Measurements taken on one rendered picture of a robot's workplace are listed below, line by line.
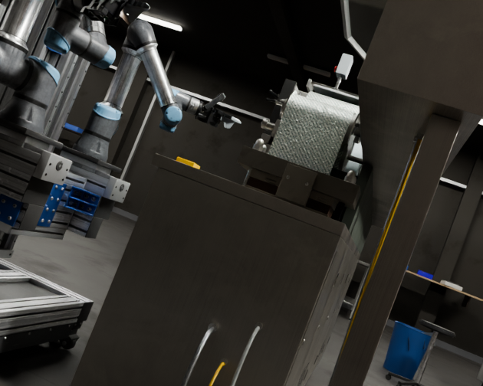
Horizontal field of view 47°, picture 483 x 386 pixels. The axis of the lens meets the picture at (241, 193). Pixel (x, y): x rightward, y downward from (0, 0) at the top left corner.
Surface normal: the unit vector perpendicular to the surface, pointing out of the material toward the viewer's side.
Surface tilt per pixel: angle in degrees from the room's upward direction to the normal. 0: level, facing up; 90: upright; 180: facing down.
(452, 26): 90
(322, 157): 90
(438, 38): 90
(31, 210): 90
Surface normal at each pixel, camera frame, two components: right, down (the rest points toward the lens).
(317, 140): -0.22, -0.15
